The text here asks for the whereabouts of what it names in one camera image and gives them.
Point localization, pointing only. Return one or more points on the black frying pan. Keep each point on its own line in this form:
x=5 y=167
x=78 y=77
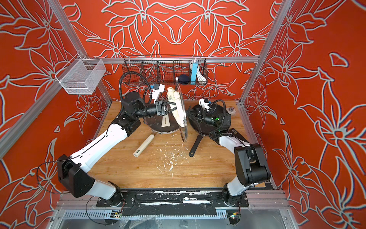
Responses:
x=218 y=122

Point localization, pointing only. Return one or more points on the glass pot lid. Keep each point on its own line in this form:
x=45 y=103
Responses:
x=182 y=114

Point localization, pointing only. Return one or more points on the black wire basket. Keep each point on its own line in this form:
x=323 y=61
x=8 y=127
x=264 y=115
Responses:
x=163 y=69

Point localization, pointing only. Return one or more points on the pan with white-handled lid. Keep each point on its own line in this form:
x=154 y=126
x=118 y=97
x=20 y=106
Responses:
x=160 y=124

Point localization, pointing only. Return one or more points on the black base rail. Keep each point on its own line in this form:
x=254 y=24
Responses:
x=194 y=202

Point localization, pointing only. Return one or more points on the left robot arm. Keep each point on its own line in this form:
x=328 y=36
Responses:
x=73 y=170

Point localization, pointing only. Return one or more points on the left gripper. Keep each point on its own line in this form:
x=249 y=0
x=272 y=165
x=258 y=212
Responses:
x=160 y=108

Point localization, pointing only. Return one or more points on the light blue white brush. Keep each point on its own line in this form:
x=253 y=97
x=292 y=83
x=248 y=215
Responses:
x=196 y=75

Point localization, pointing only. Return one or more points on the black plate with warning label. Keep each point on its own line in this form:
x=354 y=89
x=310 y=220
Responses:
x=236 y=134

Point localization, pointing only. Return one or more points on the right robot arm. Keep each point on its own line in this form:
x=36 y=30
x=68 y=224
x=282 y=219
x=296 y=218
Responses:
x=251 y=166

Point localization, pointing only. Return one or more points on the yellow cloth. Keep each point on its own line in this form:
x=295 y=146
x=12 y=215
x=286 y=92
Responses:
x=175 y=106

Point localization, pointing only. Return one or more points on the clear plastic basket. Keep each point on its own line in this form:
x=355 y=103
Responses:
x=82 y=76

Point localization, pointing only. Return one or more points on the blue round object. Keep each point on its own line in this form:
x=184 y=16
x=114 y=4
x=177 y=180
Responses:
x=184 y=79

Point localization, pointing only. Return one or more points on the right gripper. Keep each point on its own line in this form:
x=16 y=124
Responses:
x=201 y=118

